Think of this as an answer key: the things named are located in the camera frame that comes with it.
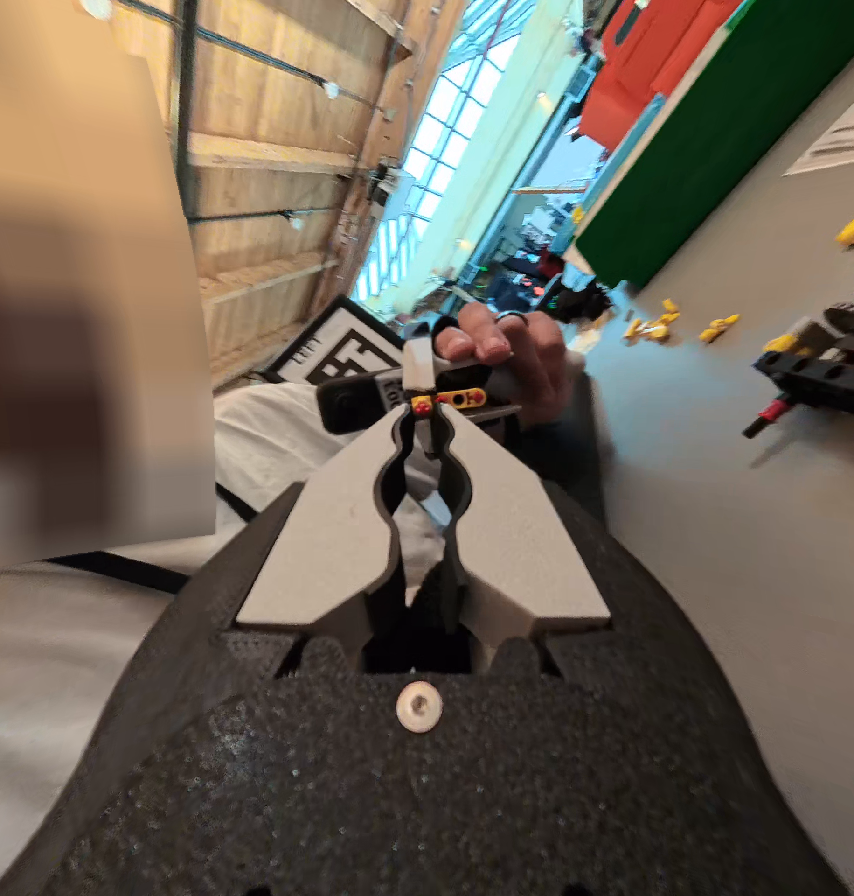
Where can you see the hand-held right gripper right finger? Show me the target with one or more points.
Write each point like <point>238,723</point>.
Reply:
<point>525,553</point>

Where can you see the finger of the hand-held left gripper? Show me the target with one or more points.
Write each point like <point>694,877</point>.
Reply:
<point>430,441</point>
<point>420,364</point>

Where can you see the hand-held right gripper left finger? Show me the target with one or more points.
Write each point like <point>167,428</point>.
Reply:
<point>315,553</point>

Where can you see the orange felt bag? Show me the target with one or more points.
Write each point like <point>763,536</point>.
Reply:
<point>643,63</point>

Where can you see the lego instruction booklet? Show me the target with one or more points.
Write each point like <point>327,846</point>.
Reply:
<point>839,140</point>

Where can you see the ceiling mounted device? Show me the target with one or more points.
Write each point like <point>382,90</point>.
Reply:
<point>383,182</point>

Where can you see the yellow thin lego beam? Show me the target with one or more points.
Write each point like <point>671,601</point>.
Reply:
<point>465,397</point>
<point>421,406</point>

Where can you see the yellow angled lego connector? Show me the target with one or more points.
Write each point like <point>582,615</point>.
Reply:
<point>719,327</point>

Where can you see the black framed marker sign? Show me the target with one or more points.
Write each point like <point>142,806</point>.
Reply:
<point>343,350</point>

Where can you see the green storage bin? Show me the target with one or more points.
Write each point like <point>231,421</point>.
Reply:
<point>713,140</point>

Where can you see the yellow black lego car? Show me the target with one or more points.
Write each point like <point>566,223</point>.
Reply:
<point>818,371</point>

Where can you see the person's left hand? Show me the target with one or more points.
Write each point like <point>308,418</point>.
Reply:
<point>539,357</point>

